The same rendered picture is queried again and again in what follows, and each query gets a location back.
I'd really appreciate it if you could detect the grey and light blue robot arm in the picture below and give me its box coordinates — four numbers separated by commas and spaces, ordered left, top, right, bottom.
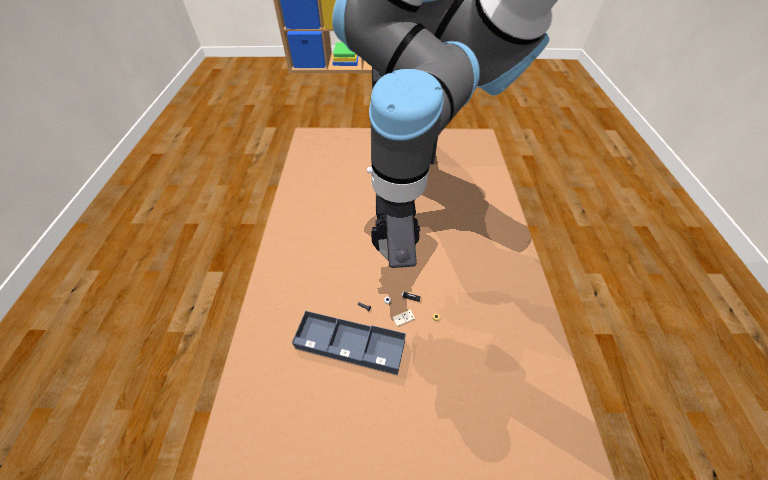
332, 0, 558, 268

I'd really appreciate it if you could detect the grey three-compartment bin rack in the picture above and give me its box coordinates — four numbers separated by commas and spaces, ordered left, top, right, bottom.
292, 311, 406, 375

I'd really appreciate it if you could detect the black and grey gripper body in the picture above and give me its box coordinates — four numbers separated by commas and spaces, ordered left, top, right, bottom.
375, 193, 418, 239

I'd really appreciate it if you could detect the white domino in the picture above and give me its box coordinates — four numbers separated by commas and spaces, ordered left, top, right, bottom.
393, 310, 415, 326

